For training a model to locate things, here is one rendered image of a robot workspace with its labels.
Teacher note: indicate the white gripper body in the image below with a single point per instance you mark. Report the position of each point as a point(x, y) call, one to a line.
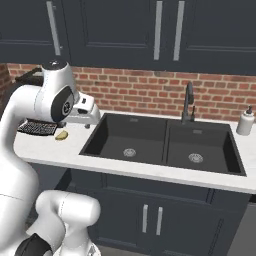
point(85, 115)

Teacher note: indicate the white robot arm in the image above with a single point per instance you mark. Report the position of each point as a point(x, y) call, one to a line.
point(20, 186)

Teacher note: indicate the dark blue drawer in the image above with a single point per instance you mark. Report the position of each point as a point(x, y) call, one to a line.
point(50, 176)

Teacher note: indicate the yellow-brown potato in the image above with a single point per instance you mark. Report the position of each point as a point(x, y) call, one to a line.
point(62, 135)

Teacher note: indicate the black double sink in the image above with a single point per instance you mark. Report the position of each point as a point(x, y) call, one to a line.
point(133, 136)

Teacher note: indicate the dark blue sink front panel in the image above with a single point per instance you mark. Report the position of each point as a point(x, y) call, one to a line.
point(140, 185)

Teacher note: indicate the dark blue base cupboard door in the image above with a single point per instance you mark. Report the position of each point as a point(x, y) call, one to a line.
point(190, 230)
point(123, 220)

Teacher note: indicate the black sink tap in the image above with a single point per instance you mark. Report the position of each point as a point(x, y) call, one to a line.
point(188, 100)

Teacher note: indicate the white soap dispenser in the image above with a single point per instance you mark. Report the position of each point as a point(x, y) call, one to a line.
point(245, 123)

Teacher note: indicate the grey dishwasher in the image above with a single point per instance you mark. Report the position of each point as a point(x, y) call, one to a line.
point(245, 230)

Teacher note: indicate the dark blue wall cupboard door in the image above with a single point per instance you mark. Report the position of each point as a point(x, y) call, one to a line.
point(220, 33)
point(113, 30)
point(23, 26)

